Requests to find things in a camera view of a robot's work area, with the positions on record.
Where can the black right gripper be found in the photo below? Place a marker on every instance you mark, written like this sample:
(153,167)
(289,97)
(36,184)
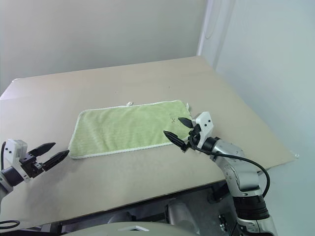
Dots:
(193,136)

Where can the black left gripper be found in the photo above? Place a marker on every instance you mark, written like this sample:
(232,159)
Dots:
(30,166)

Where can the green terry towel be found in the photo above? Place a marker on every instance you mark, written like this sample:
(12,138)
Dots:
(128,127)

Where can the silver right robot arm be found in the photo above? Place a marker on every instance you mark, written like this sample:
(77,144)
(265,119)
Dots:
(242,174)

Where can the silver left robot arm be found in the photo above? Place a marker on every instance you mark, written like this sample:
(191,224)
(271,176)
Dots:
(8,178)

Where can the large grey rounded cylinder shape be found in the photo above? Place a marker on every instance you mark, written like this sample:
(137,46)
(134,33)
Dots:
(179,211)

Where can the grey robot torso cover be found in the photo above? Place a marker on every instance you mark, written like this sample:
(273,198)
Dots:
(128,226)

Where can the clear table corner protector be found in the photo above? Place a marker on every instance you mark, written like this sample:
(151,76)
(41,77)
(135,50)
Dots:
(296,155)

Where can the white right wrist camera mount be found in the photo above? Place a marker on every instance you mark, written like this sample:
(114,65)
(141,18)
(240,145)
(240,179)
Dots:
(205,123)

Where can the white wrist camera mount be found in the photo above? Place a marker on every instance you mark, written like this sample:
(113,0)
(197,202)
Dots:
(13,148)
(205,123)

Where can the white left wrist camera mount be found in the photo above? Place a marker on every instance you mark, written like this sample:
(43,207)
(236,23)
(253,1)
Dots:
(13,148)

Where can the black bracket under table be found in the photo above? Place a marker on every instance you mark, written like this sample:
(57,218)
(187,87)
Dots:
(220,193)

